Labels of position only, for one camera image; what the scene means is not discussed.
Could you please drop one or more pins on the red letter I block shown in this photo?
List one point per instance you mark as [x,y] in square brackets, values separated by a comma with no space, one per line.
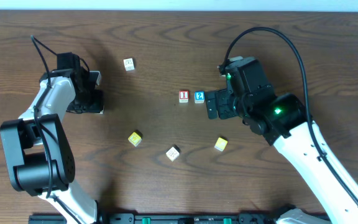
[183,96]

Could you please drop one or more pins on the blue number 2 block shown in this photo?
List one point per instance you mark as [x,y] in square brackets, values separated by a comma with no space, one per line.
[199,97]

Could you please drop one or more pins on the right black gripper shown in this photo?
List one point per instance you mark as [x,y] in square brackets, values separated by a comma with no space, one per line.
[221,104]

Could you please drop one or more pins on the green letter R block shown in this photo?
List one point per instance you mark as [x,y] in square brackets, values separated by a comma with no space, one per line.
[233,59]

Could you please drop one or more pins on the plain wooden picture block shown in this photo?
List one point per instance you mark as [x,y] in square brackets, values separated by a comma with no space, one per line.
[129,64]

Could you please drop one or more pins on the yellow block left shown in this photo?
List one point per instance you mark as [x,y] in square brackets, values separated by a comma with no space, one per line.
[135,138]

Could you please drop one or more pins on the wooden block bottom centre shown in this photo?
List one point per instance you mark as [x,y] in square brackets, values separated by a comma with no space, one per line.
[173,153]

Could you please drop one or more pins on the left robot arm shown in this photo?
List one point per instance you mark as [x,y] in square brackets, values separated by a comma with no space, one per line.
[38,156]

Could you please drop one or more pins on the yellow block right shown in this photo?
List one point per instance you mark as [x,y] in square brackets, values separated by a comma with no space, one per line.
[221,144]

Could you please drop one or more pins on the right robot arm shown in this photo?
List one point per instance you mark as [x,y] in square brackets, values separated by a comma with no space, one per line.
[283,123]

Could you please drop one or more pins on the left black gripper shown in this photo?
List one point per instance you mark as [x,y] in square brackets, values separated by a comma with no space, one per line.
[89,105]

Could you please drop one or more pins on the yellow block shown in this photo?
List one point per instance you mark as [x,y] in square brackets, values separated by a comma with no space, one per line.
[221,144]
[135,138]

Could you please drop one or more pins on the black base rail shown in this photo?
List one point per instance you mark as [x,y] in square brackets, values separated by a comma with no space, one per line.
[293,216]

